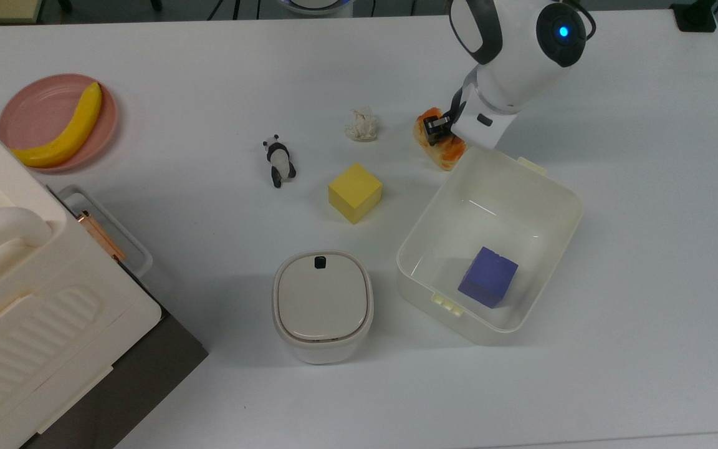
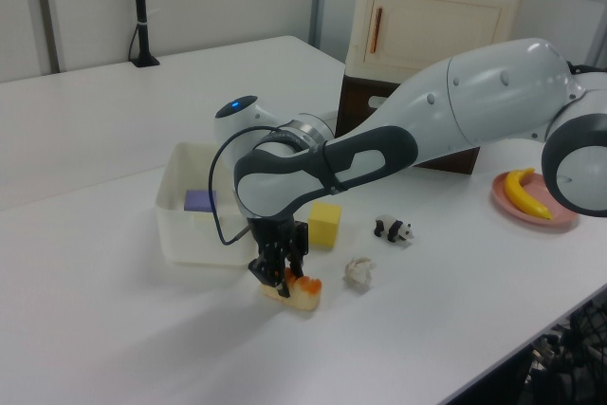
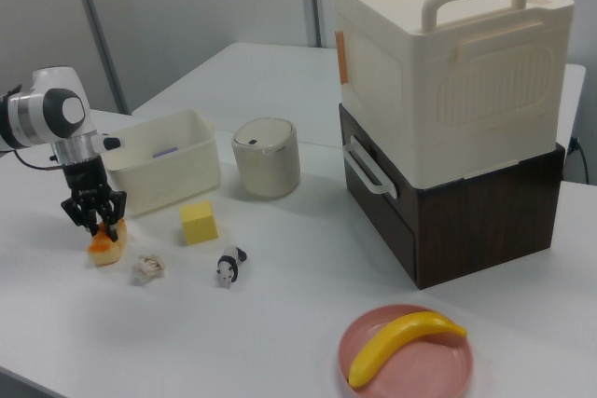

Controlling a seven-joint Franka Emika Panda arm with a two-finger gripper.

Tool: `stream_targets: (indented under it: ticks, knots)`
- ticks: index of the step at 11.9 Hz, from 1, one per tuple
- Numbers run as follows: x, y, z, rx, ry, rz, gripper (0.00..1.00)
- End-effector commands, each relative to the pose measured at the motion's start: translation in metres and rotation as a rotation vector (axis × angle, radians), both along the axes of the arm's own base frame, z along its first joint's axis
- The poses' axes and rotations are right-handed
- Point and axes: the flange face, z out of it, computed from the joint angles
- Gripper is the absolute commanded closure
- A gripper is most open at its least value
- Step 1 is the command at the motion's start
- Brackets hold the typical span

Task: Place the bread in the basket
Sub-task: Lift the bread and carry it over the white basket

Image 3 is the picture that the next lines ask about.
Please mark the white plastic basket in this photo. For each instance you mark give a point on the white plastic basket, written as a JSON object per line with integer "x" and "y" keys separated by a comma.
{"x": 172, "y": 179}

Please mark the crumpled white paper ball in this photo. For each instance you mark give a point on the crumpled white paper ball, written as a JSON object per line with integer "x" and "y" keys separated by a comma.
{"x": 149, "y": 268}

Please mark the pink plate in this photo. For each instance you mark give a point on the pink plate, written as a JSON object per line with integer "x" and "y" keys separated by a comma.
{"x": 420, "y": 370}

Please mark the cream mini trash can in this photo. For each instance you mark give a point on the cream mini trash can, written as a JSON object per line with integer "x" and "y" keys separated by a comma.
{"x": 268, "y": 165}

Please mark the yellow toy banana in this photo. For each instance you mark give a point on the yellow toy banana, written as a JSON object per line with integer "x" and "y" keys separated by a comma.
{"x": 396, "y": 337}

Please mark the yellow foam cube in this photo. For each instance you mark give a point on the yellow foam cube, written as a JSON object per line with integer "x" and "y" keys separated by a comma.
{"x": 200, "y": 228}

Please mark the dark brown wooden drawer box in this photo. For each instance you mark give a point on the dark brown wooden drawer box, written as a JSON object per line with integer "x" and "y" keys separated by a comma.
{"x": 485, "y": 230}

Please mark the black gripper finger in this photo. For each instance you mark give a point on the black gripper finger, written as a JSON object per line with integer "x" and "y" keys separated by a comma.
{"x": 114, "y": 211}
{"x": 79, "y": 214}

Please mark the orange latch strip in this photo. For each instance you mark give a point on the orange latch strip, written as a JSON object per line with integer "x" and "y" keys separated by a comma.
{"x": 342, "y": 58}

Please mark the toy panda figure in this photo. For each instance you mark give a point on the toy panda figure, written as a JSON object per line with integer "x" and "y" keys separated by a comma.
{"x": 229, "y": 267}

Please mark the toy bread loaf orange crust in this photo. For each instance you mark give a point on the toy bread loaf orange crust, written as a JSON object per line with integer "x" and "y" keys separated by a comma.
{"x": 106, "y": 253}

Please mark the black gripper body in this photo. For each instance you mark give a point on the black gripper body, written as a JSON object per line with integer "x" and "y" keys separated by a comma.
{"x": 86, "y": 179}

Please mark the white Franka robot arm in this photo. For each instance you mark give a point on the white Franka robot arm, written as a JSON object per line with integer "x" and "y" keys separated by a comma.
{"x": 51, "y": 104}

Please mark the purple foam cube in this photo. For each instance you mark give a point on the purple foam cube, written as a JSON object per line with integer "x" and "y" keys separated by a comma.
{"x": 165, "y": 152}

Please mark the cream plastic storage box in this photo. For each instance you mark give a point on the cream plastic storage box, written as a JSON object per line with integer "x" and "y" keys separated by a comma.
{"x": 420, "y": 104}

